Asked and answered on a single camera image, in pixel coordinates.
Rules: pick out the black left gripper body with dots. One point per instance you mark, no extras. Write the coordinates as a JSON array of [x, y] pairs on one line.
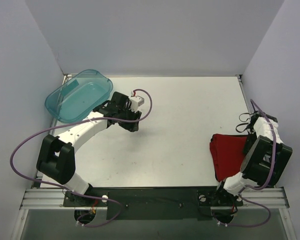
[[131, 121]]

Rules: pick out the red t shirt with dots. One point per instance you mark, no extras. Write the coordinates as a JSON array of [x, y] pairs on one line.
[[227, 154]]

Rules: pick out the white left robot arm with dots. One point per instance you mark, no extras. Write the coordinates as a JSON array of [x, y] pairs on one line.
[[57, 153]]

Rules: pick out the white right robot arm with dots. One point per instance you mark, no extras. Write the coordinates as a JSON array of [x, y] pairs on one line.
[[253, 161]]

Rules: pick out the teal plastic bin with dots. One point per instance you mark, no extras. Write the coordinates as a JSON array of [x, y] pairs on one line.
[[75, 99]]

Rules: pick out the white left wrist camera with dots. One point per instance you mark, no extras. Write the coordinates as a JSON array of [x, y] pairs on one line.
[[135, 102]]

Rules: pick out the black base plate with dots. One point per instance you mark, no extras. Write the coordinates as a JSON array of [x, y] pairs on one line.
[[159, 203]]

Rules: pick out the aluminium frame rail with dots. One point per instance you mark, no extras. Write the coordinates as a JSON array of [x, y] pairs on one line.
[[43, 199]]

